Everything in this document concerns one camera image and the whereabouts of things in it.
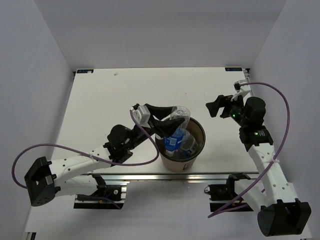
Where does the brown cylindrical bin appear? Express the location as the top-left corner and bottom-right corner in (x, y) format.
(155, 117), (206, 173)

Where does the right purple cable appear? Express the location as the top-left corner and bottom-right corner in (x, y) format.
(207, 81), (291, 219)

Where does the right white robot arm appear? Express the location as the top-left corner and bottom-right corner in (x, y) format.
(205, 95), (312, 237)

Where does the left blue corner sticker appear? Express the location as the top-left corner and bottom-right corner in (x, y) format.
(76, 69), (94, 74)

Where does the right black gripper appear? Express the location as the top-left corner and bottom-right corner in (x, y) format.
(205, 92), (248, 127)

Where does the green label plastic bottle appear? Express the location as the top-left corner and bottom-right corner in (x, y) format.
(180, 131), (198, 155)

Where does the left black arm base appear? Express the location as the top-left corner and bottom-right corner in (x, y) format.
(73, 174), (126, 210)

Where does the blue label bottle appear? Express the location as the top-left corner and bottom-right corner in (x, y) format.
(164, 106), (191, 157)

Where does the aluminium table rail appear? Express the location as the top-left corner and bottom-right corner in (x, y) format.
(84, 172), (263, 183)

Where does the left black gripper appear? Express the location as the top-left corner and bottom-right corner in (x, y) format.
(127, 104), (185, 150)

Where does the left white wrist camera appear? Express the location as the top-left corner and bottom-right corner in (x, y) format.
(131, 105), (151, 128)

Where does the blue corner sticker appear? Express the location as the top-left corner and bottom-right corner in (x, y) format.
(76, 69), (94, 74)
(224, 67), (243, 72)

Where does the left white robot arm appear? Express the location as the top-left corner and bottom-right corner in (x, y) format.
(24, 104), (184, 207)

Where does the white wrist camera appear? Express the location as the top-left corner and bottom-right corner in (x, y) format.
(231, 79), (251, 102)
(131, 105), (151, 128)

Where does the purple cable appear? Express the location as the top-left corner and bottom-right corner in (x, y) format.
(12, 109), (161, 189)
(207, 81), (291, 219)

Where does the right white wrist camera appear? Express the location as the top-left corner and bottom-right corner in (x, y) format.
(231, 79), (251, 102)

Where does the right blue corner sticker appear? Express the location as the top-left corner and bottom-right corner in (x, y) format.
(224, 67), (243, 72)

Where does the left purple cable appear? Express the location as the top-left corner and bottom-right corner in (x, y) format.
(12, 109), (161, 189)

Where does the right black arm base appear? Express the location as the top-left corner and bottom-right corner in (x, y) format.
(203, 173), (253, 213)

